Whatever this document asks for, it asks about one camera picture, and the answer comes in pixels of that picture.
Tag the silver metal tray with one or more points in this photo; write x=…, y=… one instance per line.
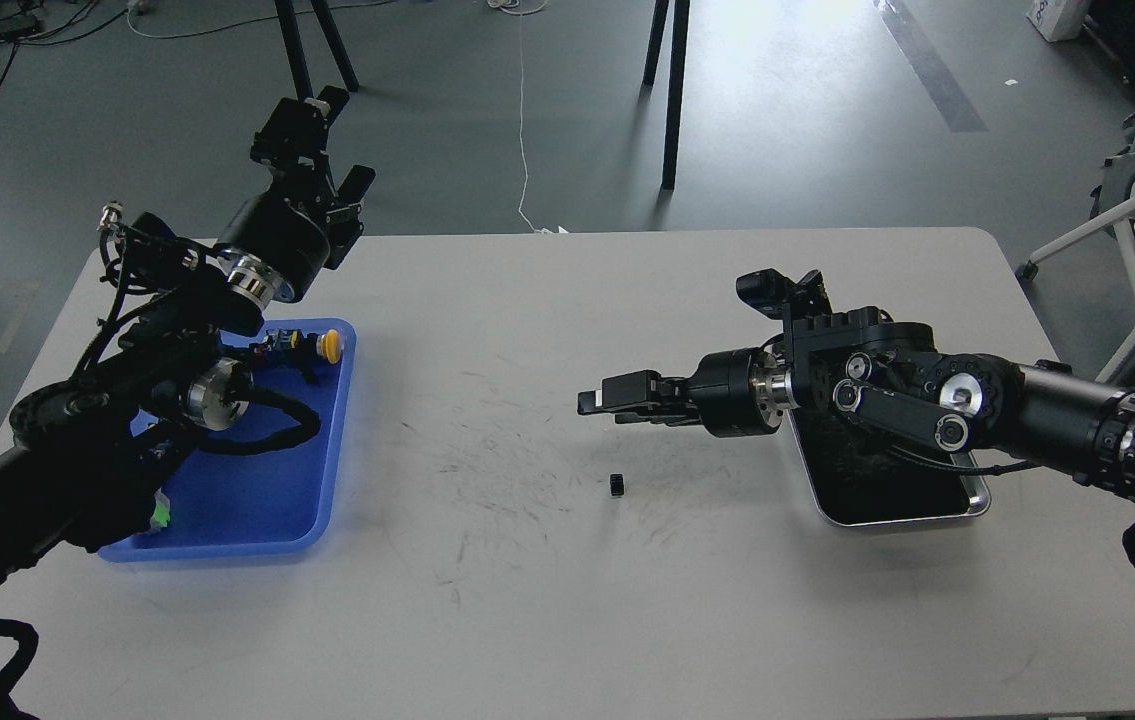
x=855, y=484

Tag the yellow push button switch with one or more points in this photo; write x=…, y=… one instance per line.
x=294, y=347

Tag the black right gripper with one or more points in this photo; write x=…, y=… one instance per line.
x=737, y=393

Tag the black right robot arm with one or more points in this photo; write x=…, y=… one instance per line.
x=887, y=382

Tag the white cardboard box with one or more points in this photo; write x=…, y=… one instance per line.
x=1058, y=20

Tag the white green switch block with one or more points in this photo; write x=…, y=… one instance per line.
x=160, y=518

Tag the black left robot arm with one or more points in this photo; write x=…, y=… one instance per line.
x=170, y=373

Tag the black tripod legs right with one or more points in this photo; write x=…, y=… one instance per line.
x=679, y=13

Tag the blue plastic tray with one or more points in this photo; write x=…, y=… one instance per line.
x=226, y=507

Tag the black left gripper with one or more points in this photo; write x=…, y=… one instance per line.
x=270, y=250

